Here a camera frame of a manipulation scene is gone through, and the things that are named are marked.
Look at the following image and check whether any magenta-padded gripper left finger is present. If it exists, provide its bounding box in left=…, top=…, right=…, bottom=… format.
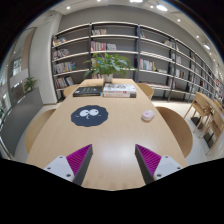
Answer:
left=43, top=143, right=94, bottom=187

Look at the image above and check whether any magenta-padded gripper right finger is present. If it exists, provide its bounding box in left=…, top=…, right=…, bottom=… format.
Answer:
left=134, top=143, right=184, bottom=185

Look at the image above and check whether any pink computer mouse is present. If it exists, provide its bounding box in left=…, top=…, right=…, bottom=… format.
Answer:
left=141, top=109, right=156, bottom=122

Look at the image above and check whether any dark cartoon-face mouse pad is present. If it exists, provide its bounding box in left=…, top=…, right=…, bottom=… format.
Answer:
left=70, top=104, right=109, bottom=128

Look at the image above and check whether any round-backed wooden chair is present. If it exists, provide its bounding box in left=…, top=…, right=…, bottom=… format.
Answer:
left=25, top=108, right=57, bottom=154
left=63, top=83, right=81, bottom=98
left=137, top=82, right=155, bottom=100
left=155, top=106, right=194, bottom=158

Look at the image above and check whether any group of slatted wooden chairs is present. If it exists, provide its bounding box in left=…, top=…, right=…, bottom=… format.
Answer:
left=183, top=91, right=224, bottom=156

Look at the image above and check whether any black hardcover book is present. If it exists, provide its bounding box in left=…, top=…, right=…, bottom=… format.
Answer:
left=72, top=85, right=104, bottom=98

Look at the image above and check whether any brown-spined book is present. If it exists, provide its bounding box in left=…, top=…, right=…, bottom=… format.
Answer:
left=102, top=90, right=138, bottom=99

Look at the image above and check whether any small leafy floor plant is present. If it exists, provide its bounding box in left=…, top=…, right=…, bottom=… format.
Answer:
left=22, top=76, right=39, bottom=94

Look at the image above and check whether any white illustrated-cover book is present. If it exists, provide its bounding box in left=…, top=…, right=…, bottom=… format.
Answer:
left=103, top=83, right=138, bottom=95

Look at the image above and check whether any green potted plant white pot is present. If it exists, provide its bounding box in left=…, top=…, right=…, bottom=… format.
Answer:
left=83, top=51, right=138, bottom=84

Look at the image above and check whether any grey bookshelf unit with books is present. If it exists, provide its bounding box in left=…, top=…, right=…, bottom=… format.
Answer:
left=50, top=21, right=224, bottom=104

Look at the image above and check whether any group of ceiling lights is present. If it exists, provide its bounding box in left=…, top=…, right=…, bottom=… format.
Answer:
left=64, top=0, right=213, bottom=51

